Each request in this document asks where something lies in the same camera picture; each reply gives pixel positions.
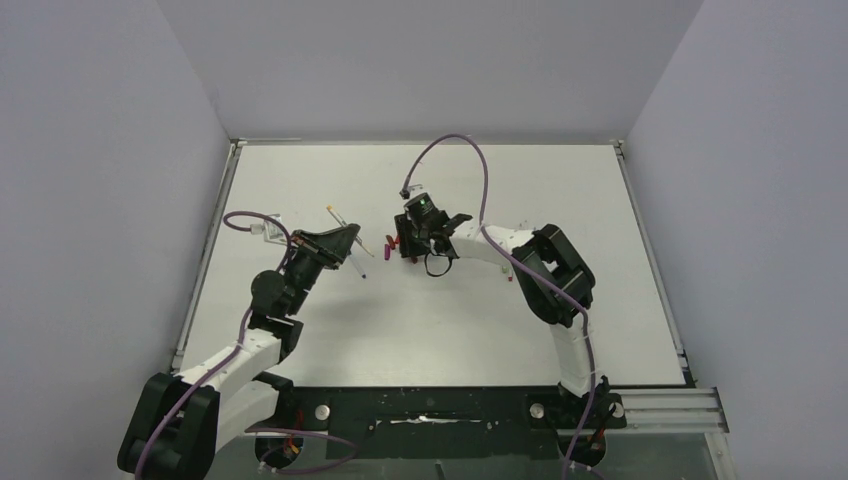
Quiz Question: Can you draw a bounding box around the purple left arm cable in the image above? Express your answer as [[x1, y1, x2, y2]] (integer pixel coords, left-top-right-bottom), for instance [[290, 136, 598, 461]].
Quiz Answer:
[[132, 211, 296, 480]]

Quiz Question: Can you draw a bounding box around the aluminium rail frame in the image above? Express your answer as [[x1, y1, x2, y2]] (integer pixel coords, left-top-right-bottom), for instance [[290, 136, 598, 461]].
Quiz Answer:
[[615, 387, 730, 434]]

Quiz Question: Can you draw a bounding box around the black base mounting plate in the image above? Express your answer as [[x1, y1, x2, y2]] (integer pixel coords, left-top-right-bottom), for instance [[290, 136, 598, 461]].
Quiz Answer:
[[247, 385, 627, 474]]

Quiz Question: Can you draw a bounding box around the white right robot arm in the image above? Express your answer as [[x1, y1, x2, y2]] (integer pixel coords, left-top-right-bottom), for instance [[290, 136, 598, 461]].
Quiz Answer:
[[394, 191, 597, 397]]

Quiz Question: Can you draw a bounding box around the purple lower base cable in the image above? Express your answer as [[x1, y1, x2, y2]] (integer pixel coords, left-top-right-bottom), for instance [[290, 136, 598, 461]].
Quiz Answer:
[[245, 429, 359, 477]]

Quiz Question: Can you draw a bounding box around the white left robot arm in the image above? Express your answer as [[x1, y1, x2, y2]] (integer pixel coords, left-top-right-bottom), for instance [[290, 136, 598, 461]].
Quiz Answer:
[[117, 224, 360, 479]]

